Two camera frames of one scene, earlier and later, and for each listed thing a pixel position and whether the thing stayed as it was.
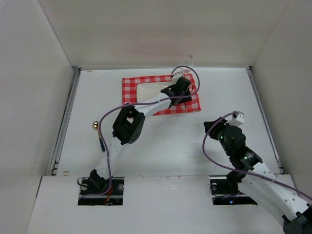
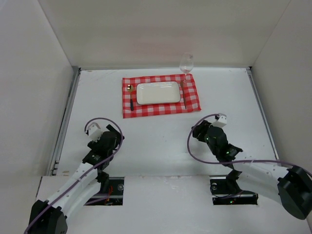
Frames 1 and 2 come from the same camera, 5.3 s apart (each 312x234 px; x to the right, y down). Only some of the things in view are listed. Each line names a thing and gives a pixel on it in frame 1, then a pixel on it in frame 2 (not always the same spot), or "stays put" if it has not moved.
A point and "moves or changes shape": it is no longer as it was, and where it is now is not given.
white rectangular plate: x=147 y=91 stays put
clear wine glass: x=187 y=59 stays put
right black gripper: x=212 y=125 to x=199 y=130
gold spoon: x=95 y=126 moves or changes shape
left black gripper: x=182 y=98 to x=113 y=130
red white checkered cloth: x=129 y=87 stays put
